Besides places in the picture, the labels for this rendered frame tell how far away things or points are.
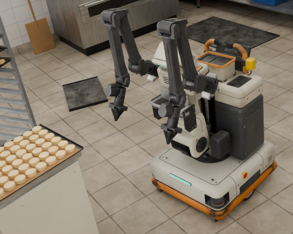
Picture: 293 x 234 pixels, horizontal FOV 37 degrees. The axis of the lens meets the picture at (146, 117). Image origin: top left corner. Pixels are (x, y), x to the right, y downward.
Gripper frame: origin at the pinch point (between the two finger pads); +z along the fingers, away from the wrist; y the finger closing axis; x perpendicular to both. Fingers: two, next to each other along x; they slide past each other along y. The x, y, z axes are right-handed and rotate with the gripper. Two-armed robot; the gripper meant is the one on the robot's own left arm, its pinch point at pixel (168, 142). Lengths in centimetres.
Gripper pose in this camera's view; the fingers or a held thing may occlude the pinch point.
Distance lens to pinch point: 233.8
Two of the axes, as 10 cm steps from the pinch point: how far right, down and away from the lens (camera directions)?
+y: 6.9, 2.7, -6.7
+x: 7.0, -0.1, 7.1
